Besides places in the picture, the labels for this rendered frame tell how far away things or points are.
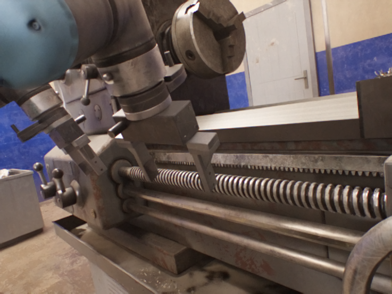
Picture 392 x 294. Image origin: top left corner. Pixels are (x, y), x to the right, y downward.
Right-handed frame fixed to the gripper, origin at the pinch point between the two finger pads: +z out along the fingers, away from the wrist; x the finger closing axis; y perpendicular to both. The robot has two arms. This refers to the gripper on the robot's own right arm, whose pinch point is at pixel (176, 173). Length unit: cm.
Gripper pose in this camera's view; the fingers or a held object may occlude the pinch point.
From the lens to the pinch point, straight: 50.4
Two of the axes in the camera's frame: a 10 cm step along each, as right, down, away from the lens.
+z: 2.9, 8.2, 5.0
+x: 8.2, 0.6, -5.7
